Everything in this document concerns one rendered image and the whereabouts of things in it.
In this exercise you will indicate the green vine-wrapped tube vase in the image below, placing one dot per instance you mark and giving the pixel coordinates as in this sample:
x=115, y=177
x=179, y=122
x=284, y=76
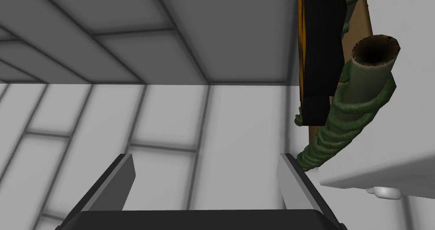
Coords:
x=353, y=100

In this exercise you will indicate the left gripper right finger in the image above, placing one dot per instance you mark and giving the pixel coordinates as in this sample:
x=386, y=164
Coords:
x=295, y=185

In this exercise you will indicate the white round knob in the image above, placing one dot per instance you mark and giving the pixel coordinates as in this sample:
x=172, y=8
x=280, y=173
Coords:
x=384, y=192

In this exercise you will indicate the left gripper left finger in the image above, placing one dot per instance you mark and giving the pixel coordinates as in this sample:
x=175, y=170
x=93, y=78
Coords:
x=114, y=185

